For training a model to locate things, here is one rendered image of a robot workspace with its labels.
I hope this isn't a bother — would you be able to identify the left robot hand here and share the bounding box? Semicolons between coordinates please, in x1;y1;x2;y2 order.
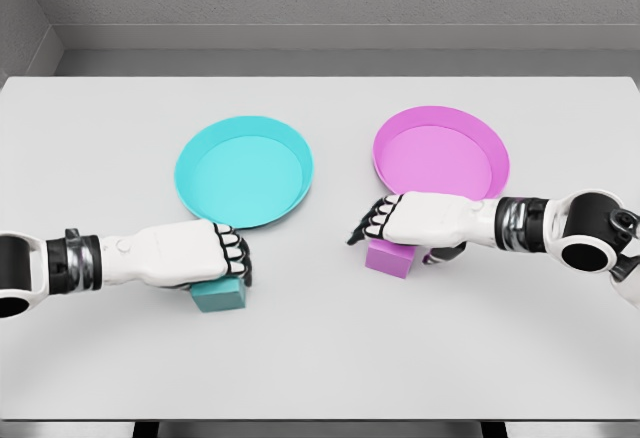
139;219;255;291

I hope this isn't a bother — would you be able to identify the cyan round plate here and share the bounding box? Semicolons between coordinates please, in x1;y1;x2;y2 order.
173;114;316;230

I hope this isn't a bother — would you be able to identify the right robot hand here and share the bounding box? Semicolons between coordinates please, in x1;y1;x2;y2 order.
346;191;477;266

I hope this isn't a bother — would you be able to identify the teal block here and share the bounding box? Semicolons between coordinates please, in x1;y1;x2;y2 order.
190;275;248;314

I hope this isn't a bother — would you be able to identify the pink round plate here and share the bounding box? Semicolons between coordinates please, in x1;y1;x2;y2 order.
371;104;511;203

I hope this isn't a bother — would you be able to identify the pink block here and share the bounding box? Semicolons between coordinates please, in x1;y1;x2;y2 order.
364;238;416;279

